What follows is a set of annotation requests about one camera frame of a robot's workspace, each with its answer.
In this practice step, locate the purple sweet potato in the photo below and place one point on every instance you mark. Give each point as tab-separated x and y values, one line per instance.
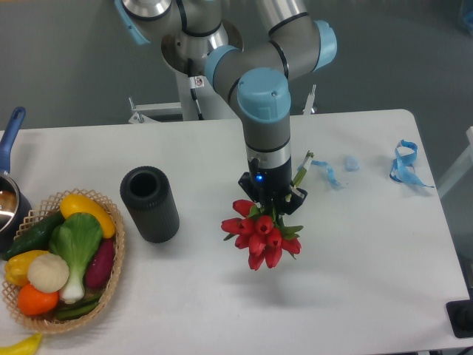
100	268

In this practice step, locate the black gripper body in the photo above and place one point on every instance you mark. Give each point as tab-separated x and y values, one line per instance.
269	186

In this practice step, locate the white garlic bulb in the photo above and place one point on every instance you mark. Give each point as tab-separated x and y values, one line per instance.
48	273

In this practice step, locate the orange fruit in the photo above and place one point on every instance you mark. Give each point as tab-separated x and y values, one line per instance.
32	302

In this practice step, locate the white furniture at right edge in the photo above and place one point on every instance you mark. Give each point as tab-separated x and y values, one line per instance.
457	170

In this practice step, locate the yellow banana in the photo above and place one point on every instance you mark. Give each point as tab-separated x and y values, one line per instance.
28	346

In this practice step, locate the black device at table edge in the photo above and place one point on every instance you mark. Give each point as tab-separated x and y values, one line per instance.
460	317

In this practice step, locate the green vegetable under bok choy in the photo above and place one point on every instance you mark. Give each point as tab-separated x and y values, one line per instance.
78	309

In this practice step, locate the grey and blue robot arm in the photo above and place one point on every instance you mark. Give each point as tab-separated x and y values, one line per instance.
262	98

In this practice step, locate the yellow bell pepper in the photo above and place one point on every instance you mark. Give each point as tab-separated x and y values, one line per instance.
17	267

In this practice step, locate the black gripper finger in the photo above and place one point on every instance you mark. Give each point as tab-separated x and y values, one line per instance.
290	200
248	187

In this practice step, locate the red tulip bouquet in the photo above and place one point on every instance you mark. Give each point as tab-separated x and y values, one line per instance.
261	230

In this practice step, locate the small blue ribbon strip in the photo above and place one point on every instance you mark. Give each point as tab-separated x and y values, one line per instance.
330	174

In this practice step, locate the woven wicker basket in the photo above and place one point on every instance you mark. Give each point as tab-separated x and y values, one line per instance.
47	323

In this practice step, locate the dark grey ribbed vase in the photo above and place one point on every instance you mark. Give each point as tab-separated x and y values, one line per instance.
147	195

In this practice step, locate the large blue ribbon tangle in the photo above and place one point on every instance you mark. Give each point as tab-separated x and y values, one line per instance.
402	169

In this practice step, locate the dark green cucumber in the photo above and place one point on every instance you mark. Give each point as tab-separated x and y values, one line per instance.
36	237

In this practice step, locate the green bok choy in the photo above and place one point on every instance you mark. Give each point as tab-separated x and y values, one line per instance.
76	241

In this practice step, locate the blue handled saucepan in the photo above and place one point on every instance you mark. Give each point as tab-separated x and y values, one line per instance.
14	205

